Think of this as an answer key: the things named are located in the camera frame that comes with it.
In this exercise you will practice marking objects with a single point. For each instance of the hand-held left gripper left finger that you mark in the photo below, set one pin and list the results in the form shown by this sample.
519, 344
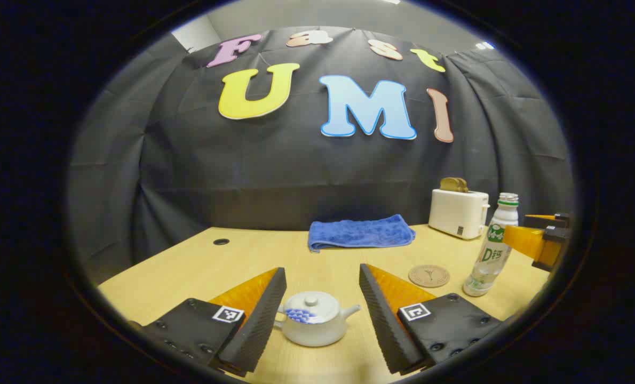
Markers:
261, 325

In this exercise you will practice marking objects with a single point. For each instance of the black backdrop cloth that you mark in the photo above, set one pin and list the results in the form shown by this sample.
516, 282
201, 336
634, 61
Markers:
269, 176

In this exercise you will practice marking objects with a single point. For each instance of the white teacup lid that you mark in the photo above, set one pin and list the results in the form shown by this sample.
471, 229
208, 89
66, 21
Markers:
307, 309

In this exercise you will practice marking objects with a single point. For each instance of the blue folded towel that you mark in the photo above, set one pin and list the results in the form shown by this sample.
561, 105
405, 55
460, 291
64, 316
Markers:
360, 233

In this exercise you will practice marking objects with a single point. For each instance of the white plastic water bottle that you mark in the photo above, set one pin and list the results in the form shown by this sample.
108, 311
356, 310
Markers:
492, 256

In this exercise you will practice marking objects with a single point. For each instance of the white ceramic teacup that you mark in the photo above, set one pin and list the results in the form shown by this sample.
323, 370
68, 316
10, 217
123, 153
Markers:
317, 333

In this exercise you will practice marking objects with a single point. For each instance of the ceiling light panel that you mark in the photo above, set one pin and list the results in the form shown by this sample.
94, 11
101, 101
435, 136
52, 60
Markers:
485, 46

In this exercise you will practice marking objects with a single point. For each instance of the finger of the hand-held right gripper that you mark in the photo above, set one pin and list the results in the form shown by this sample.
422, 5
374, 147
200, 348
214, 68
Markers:
547, 220
525, 242

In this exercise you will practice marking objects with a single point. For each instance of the round cork coaster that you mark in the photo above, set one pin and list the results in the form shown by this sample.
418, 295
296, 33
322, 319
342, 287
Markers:
429, 276

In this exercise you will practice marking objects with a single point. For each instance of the white toaster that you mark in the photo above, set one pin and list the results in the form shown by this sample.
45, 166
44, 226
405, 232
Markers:
456, 213

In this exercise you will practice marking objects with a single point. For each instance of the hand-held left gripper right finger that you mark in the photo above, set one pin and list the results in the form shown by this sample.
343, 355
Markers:
384, 330

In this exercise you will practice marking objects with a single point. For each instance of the brown bread slice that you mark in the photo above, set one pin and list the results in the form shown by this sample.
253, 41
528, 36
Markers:
465, 186
451, 184

